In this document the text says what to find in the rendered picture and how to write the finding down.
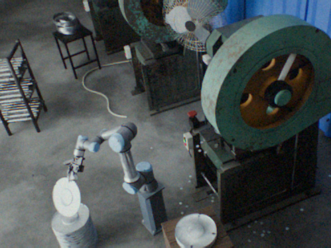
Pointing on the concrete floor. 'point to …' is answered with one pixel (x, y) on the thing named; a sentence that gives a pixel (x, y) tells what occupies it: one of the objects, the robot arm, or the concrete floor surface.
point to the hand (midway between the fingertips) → (69, 181)
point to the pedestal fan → (180, 17)
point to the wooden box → (222, 241)
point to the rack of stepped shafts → (12, 87)
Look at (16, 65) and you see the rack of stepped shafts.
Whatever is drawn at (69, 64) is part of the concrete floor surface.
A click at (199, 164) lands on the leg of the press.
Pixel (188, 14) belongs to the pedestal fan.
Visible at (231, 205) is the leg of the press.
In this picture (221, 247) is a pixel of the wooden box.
